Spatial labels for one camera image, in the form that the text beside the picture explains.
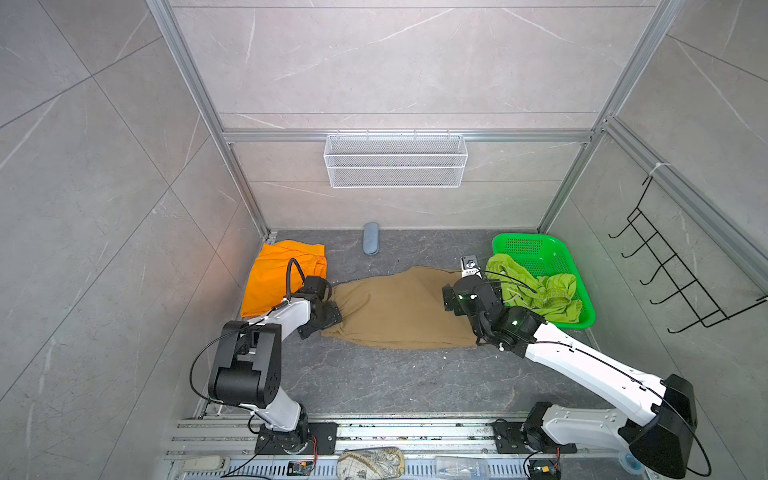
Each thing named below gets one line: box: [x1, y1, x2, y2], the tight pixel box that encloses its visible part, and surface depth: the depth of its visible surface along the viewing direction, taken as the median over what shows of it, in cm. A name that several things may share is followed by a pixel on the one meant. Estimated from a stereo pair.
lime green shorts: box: [485, 254, 582, 324], surface depth 95 cm
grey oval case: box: [363, 222, 380, 256], surface depth 117 cm
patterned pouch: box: [336, 446, 405, 480], surface depth 69 cm
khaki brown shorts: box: [321, 266, 478, 350], surface depth 98 cm
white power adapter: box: [181, 455, 230, 471], surface depth 69 cm
